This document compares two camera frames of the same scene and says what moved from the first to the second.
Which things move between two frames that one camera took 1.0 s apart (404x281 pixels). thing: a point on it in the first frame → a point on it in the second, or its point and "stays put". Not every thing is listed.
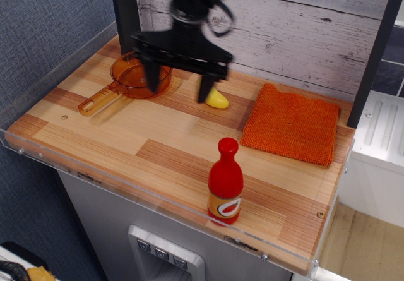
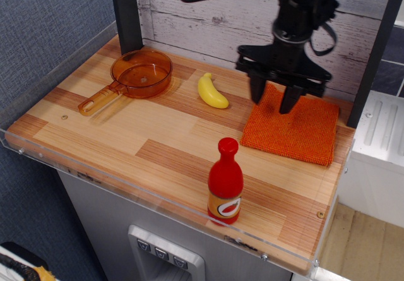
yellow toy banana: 214,98 stays put
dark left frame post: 125,9 stays put
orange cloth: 298,125 stays put
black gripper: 187,45 → 285,60
